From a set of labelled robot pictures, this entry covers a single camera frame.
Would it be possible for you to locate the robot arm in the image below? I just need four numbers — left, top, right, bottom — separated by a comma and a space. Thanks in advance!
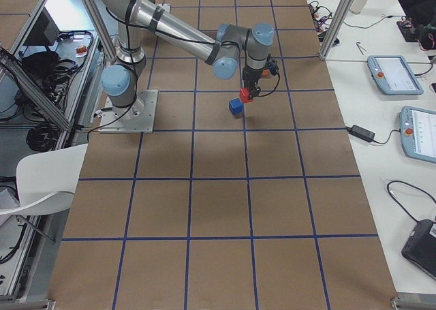
101, 0, 280, 117

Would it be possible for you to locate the aluminium frame post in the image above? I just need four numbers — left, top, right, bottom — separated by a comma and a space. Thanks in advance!
319, 0, 354, 60

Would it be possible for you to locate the teach pendant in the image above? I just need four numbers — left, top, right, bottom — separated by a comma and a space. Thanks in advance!
399, 106, 435, 163
367, 55, 424, 95

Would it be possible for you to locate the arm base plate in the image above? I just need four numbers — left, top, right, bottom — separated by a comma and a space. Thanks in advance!
98, 90, 158, 134

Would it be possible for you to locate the black monitor box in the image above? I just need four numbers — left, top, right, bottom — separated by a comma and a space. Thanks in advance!
23, 7, 60, 46

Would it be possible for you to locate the blue wooden block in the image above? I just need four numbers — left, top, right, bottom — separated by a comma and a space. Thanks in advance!
228, 98, 244, 116

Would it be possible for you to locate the black cable bundle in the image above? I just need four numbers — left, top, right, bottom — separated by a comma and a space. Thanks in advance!
0, 50, 86, 154

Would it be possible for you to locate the black power adapter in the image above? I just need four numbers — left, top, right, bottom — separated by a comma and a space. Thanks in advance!
346, 125, 375, 142

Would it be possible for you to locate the white chair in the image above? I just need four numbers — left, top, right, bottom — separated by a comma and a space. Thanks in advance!
1, 144, 88, 216

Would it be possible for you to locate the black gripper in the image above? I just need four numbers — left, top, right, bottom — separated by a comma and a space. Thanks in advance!
243, 64, 264, 100

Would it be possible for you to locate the lower teach pendant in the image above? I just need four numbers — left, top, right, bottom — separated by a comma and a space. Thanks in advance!
399, 106, 435, 163

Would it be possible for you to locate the red wooden block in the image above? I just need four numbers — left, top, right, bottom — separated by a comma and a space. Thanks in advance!
239, 87, 253, 104

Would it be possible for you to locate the upper teach pendant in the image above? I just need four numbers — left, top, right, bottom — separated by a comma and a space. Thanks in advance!
367, 55, 424, 95

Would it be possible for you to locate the black tablet device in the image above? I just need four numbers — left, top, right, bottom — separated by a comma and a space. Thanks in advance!
401, 219, 435, 279

